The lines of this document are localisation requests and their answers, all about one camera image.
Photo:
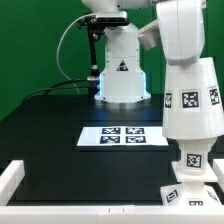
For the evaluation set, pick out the black camera on stand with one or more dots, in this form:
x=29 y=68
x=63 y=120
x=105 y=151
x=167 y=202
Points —
x=96 y=25

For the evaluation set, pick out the white lamp bulb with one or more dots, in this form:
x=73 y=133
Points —
x=194 y=155

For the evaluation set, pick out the white marker sheet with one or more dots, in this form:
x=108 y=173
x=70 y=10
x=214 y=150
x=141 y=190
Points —
x=121 y=136

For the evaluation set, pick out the white lamp base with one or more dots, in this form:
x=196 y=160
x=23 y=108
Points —
x=191 y=190

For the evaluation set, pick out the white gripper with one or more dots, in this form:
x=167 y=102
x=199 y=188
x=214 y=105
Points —
x=181 y=29

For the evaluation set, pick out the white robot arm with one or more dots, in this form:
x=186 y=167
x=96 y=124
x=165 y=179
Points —
x=122 y=83

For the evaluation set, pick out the white lamp shade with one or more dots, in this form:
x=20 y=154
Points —
x=192 y=102

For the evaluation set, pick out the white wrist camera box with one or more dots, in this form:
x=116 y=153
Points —
x=149 y=35

